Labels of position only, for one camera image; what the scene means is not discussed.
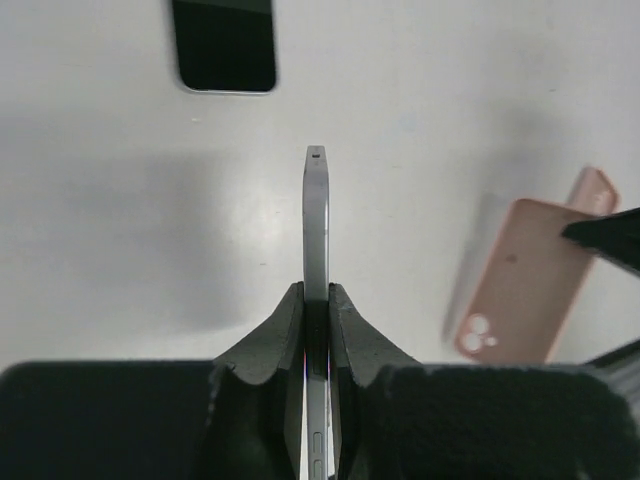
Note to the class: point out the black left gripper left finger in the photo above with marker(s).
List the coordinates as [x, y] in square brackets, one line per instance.
[237, 416]

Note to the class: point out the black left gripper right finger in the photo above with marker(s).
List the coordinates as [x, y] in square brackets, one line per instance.
[397, 418]

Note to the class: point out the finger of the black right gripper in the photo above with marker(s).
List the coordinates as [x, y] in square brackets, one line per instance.
[615, 238]

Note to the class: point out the black smartphone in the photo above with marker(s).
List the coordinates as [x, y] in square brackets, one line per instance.
[315, 224]
[225, 46]

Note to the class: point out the pink silicone phone case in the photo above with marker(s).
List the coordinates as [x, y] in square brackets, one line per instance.
[594, 193]

